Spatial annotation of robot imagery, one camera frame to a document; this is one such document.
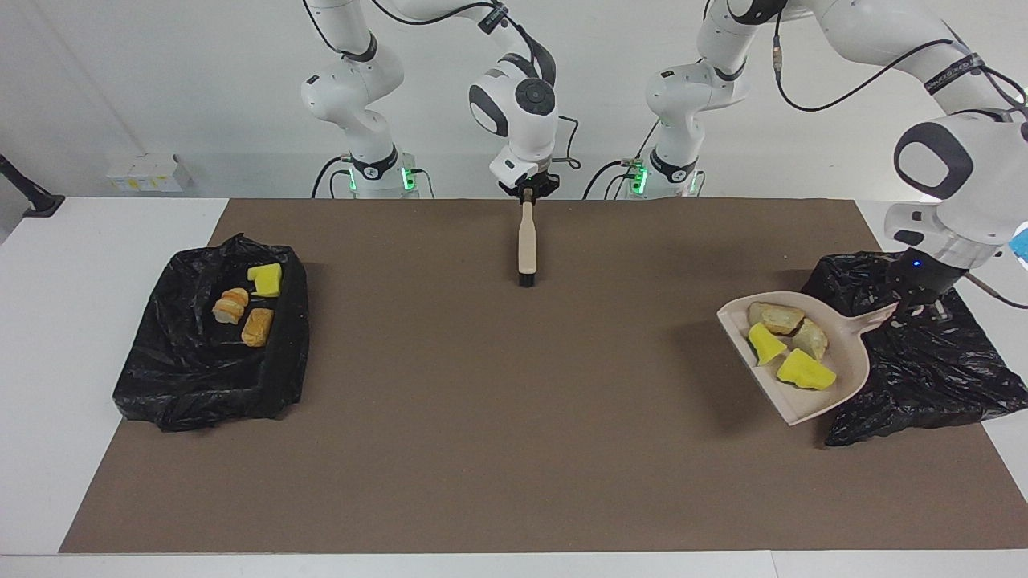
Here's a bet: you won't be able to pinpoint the black clamp stand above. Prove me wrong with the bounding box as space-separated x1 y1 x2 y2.
0 153 67 219

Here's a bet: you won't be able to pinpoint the orange striped bread piece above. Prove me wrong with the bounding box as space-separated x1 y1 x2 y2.
212 287 250 325

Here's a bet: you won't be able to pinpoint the open black bag bin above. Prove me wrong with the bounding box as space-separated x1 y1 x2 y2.
112 233 311 433

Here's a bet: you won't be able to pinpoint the beige brush with black bristles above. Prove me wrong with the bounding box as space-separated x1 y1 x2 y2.
516 189 539 288

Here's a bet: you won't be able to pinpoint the notched yellow sponge piece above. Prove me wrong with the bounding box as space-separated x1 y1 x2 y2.
247 263 284 299

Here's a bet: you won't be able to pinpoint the small beige rock chunk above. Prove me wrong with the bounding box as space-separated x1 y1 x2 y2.
793 319 829 360

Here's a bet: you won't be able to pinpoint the white boxes with yellow labels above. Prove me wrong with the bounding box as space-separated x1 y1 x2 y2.
106 153 194 193

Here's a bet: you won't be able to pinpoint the brown bread roll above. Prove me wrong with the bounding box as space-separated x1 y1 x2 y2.
241 307 275 348

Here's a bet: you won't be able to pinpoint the black right base cable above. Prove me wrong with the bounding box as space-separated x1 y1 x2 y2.
312 156 354 199

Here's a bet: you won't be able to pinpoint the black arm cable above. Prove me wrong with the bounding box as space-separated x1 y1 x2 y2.
773 24 1028 311
305 0 581 171

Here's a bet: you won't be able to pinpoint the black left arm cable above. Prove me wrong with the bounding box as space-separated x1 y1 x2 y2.
773 24 1028 311

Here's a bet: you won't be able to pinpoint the brown table mat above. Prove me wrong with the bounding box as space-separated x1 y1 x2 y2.
59 198 1028 555

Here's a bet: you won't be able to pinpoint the black left base cable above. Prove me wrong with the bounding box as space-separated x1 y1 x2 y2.
582 120 664 200

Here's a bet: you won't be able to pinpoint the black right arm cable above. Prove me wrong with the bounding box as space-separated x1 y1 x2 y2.
305 0 581 171

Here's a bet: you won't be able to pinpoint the crumpled black bag bin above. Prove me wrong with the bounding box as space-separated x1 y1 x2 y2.
802 250 1028 447

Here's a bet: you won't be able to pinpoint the elongated beige rock chunk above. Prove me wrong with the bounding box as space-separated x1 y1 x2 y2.
748 301 806 336

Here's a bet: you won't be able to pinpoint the yellow sponge wedge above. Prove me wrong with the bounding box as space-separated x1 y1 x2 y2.
749 323 788 366

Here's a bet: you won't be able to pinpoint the yellow sponge chunk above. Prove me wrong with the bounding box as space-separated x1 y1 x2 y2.
776 348 837 391

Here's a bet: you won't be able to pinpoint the black base cable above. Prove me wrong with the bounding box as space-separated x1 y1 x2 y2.
582 120 664 200
312 156 354 199

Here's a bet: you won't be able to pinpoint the beige plastic dustpan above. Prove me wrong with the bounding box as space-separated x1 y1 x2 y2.
716 291 899 426

